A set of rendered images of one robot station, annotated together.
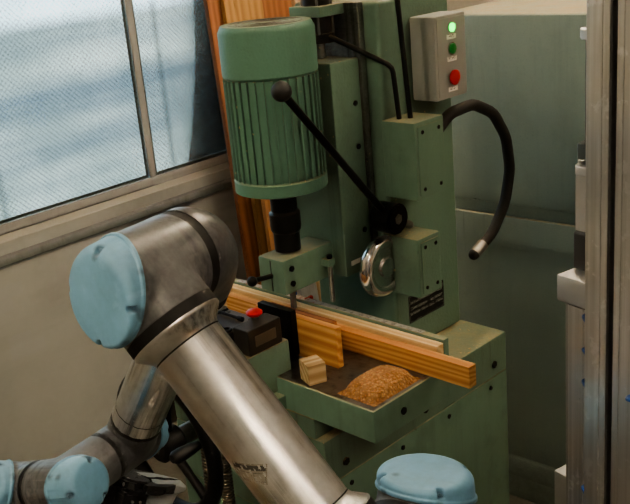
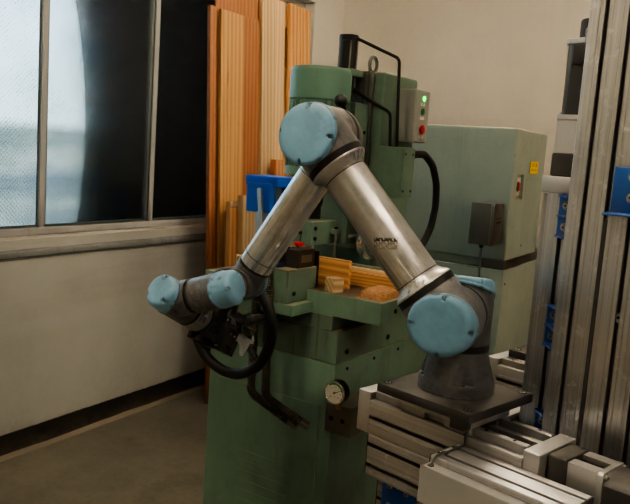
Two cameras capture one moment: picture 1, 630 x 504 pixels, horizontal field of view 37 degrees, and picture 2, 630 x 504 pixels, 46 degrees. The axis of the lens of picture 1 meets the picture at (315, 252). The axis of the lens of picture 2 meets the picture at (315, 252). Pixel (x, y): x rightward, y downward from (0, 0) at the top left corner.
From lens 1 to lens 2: 73 cm
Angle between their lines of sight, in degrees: 16
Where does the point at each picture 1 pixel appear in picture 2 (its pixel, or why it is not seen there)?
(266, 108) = not seen: hidden behind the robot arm
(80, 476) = (233, 279)
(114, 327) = (314, 148)
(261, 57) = (323, 84)
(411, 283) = not seen: hidden behind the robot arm
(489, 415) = (416, 359)
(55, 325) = (70, 309)
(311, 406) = (332, 306)
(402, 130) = (393, 151)
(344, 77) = (361, 114)
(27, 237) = (65, 238)
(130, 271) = (330, 115)
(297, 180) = not seen: hidden behind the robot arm
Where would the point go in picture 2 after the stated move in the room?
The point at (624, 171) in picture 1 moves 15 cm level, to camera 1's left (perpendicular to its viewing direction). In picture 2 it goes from (605, 93) to (530, 86)
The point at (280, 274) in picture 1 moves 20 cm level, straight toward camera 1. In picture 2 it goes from (308, 230) to (326, 239)
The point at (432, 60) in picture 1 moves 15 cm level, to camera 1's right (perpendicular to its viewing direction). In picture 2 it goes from (412, 115) to (457, 119)
